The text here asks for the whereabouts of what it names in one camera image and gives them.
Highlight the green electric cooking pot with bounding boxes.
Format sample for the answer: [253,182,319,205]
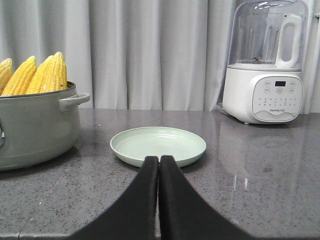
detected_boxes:
[0,82,90,171]

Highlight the white blender appliance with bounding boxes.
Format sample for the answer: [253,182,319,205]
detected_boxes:
[222,0,308,124]

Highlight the grey curtain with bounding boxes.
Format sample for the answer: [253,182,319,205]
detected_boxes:
[0,0,320,115]

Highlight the light green plate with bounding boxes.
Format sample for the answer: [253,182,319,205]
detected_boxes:
[109,126,207,168]

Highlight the yellow corn cob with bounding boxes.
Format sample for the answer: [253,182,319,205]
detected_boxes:
[43,51,68,92]
[1,55,37,96]
[0,58,13,94]
[26,55,55,95]

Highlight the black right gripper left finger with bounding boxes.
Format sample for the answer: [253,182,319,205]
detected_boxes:
[66,156,159,240]

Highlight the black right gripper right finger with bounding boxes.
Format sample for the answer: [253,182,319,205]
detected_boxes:
[159,155,252,240]

